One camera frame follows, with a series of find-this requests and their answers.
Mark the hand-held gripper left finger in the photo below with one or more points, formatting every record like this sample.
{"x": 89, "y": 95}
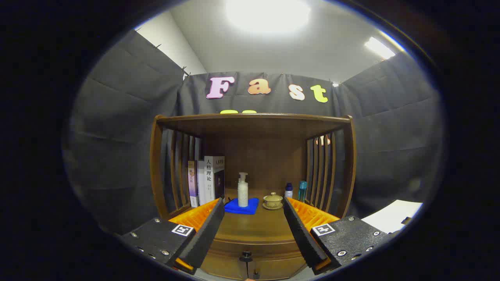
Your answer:
{"x": 207, "y": 234}

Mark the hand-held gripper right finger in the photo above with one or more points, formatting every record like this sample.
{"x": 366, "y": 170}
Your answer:
{"x": 300, "y": 234}

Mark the wooden drawer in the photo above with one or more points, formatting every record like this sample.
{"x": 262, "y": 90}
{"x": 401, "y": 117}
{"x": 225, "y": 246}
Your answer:
{"x": 273, "y": 265}

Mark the black drawer knob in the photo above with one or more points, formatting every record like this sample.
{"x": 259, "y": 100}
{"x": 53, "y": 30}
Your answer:
{"x": 246, "y": 256}

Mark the wooden countertop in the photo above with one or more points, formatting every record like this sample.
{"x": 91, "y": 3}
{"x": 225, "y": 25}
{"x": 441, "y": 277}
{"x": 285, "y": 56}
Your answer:
{"x": 254, "y": 226}

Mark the white metal cabinet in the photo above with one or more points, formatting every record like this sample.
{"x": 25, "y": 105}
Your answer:
{"x": 390, "y": 216}

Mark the wooden cabinet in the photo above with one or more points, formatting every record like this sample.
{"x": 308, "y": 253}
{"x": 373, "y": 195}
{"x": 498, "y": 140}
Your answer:
{"x": 254, "y": 128}

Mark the white bottle with dark cap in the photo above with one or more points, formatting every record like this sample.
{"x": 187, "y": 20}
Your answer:
{"x": 288, "y": 193}

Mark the teal transparent bottle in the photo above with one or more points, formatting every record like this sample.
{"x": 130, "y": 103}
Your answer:
{"x": 302, "y": 191}

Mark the beige lidded teacup with saucer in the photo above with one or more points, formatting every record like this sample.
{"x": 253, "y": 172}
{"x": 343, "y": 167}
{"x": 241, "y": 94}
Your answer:
{"x": 272, "y": 201}

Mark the blue folded cloth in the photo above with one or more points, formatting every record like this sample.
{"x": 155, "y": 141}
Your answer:
{"x": 250, "y": 208}

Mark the thin white book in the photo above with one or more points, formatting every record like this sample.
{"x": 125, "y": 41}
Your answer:
{"x": 201, "y": 183}

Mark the purple book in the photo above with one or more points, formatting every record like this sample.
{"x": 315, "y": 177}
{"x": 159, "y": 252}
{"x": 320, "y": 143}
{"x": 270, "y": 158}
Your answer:
{"x": 192, "y": 183}

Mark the white pump bottle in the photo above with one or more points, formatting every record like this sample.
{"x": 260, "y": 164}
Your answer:
{"x": 243, "y": 195}

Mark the rectangular ceiling light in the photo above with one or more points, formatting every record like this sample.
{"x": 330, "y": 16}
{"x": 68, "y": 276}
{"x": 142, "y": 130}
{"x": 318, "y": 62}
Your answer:
{"x": 379, "y": 47}

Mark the round ceiling light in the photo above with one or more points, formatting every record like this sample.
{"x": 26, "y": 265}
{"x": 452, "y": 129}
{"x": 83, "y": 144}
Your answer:
{"x": 267, "y": 15}

